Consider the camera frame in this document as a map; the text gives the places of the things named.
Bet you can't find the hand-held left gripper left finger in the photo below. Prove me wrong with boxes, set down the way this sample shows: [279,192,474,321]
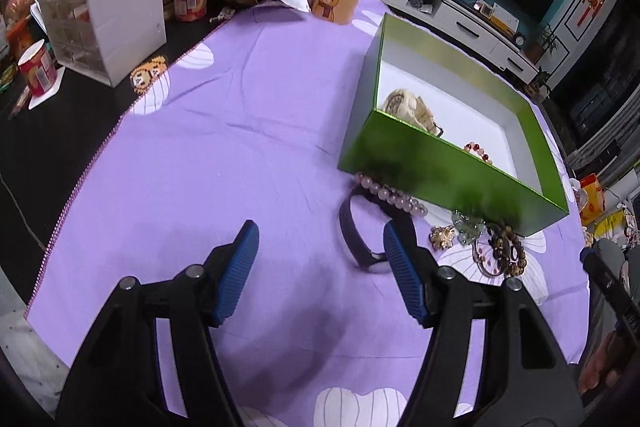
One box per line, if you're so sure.
[55,219,261,427]

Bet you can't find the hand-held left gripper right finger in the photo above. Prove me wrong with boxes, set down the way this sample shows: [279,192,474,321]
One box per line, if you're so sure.
[382,214,586,427]

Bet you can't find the dark fitness band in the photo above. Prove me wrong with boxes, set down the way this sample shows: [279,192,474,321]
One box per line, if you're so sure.
[338,194,418,275]

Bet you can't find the pink bead bracelet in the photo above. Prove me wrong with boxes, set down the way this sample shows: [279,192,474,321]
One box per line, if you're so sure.
[354,173,430,215]

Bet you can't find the brown bead bracelet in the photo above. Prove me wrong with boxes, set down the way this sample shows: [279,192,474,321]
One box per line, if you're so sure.
[487,224,528,279]

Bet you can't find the green cardboard box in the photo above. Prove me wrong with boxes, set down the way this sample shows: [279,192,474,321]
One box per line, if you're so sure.
[336,13,571,238]

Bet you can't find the red bead bracelet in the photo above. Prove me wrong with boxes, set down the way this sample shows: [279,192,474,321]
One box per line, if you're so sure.
[462,141,493,165]

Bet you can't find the beige wristwatch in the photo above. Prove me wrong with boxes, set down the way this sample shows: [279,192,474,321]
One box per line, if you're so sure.
[381,88,445,138]

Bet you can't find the person's right hand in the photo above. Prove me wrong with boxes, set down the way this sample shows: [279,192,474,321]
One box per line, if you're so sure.
[579,329,628,398]

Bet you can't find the gold flower brooch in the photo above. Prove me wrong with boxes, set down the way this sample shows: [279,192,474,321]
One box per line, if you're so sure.
[429,224,458,252]

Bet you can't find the green jade flower ornament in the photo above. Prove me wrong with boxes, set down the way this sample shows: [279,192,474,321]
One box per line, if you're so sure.
[451,210,487,245]

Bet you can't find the orange snack packet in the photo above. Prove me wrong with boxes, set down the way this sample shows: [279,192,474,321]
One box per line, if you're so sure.
[577,174,608,225]

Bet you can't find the purple flowered cloth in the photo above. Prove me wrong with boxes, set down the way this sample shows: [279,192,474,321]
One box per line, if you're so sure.
[25,0,593,427]

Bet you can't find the pixel bead lion figure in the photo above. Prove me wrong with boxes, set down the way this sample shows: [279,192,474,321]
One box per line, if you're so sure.
[130,59,168,94]

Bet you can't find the tall potted plant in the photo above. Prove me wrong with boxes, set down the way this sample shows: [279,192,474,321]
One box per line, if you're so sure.
[522,24,558,65]

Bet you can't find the white coaster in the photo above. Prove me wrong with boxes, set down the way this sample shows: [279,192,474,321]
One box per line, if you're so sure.
[27,67,66,110]

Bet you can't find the white tv cabinet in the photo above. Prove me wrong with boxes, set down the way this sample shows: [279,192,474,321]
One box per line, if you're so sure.
[360,0,541,82]

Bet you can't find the yellow desk calendar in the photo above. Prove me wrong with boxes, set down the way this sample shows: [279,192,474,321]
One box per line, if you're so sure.
[475,0,521,38]

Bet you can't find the white drawer organizer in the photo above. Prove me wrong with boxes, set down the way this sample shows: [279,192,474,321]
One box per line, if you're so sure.
[37,0,168,88]

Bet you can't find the red paper cup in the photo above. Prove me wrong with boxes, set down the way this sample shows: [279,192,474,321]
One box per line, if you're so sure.
[17,39,58,98]

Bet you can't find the thin dark bead bracelet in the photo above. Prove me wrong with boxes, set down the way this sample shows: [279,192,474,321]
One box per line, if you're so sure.
[471,237,508,279]

